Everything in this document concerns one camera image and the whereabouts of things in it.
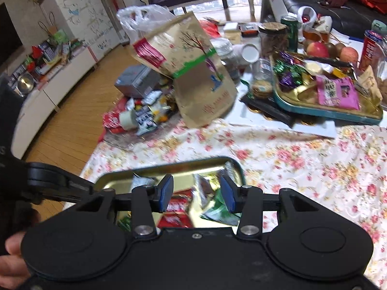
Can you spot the tan paper packet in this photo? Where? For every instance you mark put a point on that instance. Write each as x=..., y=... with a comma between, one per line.
x=369, y=84

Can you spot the clear glass jar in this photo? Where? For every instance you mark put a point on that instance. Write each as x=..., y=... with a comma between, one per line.
x=225, y=54

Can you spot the clear cookie packet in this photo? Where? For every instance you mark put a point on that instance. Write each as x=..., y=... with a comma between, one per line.
x=261, y=89

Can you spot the black sofa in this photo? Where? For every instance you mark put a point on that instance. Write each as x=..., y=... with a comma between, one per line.
x=332, y=15

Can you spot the kraft paper bag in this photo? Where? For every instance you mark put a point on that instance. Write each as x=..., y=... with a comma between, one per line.
x=199, y=90

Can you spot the floral tablecloth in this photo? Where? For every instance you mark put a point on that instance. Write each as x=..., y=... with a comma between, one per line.
x=287, y=163

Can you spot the green can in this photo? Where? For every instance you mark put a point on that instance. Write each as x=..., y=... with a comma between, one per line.
x=290, y=31

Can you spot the green snack packet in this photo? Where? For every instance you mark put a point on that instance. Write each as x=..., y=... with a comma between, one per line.
x=217, y=214

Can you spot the green foil candy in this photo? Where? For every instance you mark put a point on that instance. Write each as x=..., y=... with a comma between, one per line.
x=281, y=66

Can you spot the tape roll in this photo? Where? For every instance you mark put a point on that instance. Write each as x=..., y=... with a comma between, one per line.
x=127, y=119

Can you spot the black television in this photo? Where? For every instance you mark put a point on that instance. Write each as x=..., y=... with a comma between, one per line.
x=9, y=33

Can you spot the white plastic bag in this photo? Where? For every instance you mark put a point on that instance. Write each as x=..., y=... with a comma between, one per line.
x=142, y=18

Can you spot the blue white packet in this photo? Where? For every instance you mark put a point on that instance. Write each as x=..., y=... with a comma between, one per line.
x=146, y=122

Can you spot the teal tin with gold insert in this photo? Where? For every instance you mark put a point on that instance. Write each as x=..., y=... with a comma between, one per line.
x=302, y=105

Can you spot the low white cabinet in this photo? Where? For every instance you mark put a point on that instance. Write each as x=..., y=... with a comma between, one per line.
x=54, y=90

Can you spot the glass jar brown lid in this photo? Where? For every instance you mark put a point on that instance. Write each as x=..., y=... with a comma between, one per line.
x=273, y=39

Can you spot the purple foil candy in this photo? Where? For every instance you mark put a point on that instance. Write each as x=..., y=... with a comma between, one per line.
x=288, y=78

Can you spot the white lid jar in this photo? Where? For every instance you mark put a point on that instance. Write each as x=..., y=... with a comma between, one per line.
x=249, y=53

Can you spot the grey box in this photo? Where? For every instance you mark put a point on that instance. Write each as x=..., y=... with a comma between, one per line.
x=136, y=80

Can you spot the pink snack packet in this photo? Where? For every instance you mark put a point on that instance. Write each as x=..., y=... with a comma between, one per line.
x=337, y=93

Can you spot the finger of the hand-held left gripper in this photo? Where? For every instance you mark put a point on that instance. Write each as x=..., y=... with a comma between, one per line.
x=54, y=179

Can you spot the red snack packet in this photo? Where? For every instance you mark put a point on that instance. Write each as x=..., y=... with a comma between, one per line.
x=178, y=211

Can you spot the gold tin tray teal rim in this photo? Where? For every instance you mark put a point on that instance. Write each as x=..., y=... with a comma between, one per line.
x=121, y=178

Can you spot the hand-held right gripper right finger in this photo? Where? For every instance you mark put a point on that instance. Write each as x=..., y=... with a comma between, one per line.
x=227, y=197

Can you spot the person's left hand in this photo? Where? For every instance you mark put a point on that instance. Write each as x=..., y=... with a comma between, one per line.
x=15, y=247

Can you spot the long black packet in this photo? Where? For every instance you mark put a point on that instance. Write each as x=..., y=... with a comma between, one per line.
x=272, y=108

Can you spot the red plastic wrapper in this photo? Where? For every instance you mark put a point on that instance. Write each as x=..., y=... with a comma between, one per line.
x=113, y=117

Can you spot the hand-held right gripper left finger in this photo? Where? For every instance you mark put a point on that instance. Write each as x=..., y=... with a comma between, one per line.
x=166, y=194

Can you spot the tall white cabinet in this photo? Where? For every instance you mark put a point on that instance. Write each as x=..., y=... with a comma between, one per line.
x=81, y=9

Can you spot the glass cup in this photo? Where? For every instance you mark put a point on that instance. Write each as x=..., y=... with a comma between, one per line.
x=261, y=69

